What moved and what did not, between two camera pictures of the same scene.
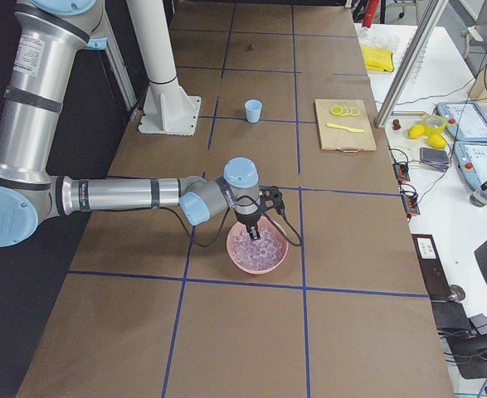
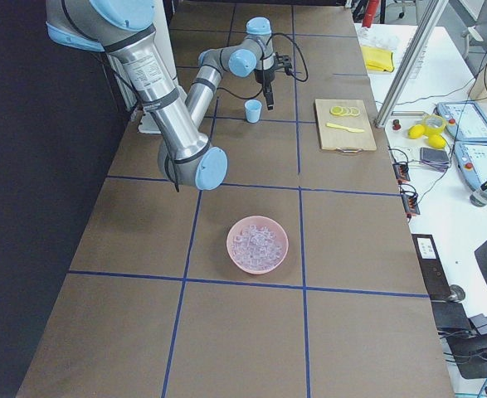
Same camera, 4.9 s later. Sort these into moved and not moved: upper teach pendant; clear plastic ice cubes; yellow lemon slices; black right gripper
Moved: black right gripper
Not moved: clear plastic ice cubes; upper teach pendant; yellow lemon slices
